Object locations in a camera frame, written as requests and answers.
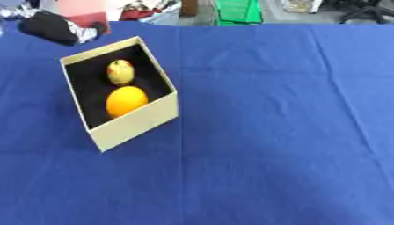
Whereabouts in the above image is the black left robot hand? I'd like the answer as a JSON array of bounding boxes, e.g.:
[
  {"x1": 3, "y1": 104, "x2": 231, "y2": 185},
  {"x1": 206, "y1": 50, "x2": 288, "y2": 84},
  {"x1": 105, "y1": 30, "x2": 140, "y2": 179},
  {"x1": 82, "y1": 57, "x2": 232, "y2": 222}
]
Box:
[{"x1": 17, "y1": 11, "x2": 111, "y2": 47}]

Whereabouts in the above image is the red block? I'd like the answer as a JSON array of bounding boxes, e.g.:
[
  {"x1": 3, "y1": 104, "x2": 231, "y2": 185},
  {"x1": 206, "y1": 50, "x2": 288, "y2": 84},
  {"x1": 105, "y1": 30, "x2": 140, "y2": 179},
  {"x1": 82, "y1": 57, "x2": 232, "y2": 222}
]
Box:
[{"x1": 54, "y1": 0, "x2": 111, "y2": 29}]

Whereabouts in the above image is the tan cardboard box black inside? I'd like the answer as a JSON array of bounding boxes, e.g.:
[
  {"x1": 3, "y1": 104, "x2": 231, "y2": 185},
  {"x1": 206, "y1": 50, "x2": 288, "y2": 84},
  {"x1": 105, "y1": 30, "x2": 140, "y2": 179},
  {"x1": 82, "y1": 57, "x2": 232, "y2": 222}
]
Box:
[{"x1": 58, "y1": 35, "x2": 180, "y2": 153}]

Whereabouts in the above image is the white box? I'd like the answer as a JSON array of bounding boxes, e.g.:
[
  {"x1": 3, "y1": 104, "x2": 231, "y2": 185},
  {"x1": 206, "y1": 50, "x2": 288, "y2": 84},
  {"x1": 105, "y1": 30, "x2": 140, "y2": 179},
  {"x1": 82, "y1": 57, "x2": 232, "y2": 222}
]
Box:
[{"x1": 281, "y1": 0, "x2": 325, "y2": 14}]

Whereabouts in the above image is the yellow toy apple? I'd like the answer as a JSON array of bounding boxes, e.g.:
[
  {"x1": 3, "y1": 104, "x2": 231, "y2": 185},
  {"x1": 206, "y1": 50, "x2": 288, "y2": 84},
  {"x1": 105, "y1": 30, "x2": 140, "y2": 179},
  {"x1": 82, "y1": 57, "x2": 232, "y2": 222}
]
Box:
[{"x1": 105, "y1": 59, "x2": 137, "y2": 87}]

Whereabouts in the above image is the red and white bag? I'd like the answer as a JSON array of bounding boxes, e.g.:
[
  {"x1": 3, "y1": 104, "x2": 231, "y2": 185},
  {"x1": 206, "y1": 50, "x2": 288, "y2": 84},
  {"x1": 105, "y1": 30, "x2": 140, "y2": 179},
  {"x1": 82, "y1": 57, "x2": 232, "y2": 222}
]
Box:
[{"x1": 118, "y1": 0, "x2": 182, "y2": 24}]

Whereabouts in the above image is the orange toy fruit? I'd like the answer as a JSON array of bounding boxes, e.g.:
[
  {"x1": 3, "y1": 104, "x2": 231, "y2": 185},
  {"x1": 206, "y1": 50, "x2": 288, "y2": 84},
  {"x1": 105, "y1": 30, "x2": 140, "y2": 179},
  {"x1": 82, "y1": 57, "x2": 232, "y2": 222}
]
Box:
[{"x1": 105, "y1": 85, "x2": 151, "y2": 120}]

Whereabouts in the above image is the black office chair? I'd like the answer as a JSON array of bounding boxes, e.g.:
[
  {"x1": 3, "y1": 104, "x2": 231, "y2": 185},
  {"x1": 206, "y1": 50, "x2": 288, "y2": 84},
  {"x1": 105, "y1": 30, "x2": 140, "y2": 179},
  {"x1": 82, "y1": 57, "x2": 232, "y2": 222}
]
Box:
[{"x1": 331, "y1": 0, "x2": 394, "y2": 25}]

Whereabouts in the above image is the brown post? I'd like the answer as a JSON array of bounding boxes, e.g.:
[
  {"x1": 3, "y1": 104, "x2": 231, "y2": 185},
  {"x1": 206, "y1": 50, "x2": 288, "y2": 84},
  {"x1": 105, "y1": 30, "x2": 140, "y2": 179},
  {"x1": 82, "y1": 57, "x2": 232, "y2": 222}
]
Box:
[{"x1": 179, "y1": 0, "x2": 201, "y2": 17}]

